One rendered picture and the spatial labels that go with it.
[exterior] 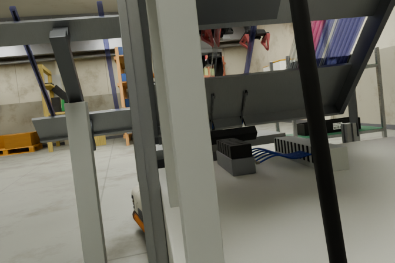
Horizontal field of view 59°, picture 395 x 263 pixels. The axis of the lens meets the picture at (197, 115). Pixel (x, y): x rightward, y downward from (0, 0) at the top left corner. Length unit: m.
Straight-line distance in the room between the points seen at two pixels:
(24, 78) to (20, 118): 1.11
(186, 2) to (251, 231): 0.28
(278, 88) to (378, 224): 0.81
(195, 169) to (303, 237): 0.18
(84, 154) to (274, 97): 0.65
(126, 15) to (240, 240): 0.46
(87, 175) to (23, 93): 9.69
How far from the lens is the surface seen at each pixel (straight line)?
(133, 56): 0.69
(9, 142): 9.74
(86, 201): 1.10
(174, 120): 0.27
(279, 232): 0.44
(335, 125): 3.56
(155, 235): 0.73
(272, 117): 1.27
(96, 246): 1.14
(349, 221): 0.47
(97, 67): 10.49
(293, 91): 1.24
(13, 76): 10.83
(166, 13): 0.28
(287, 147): 0.86
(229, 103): 1.19
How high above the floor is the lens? 0.78
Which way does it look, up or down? 2 degrees down
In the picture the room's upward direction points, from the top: 6 degrees counter-clockwise
